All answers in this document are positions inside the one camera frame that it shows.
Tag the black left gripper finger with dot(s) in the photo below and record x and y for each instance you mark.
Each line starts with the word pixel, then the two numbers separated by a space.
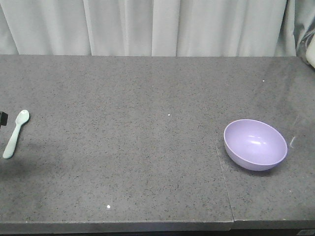
pixel 3 118

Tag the mint green plastic spoon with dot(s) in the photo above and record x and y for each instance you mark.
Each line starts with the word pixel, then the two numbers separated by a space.
pixel 20 120

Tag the purple plastic bowl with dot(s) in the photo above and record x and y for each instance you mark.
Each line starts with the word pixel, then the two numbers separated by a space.
pixel 254 145

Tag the white curtain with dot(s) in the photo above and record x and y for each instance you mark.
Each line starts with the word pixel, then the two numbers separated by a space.
pixel 163 28

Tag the white rice cooker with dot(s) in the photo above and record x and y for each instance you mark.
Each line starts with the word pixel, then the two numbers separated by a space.
pixel 310 52

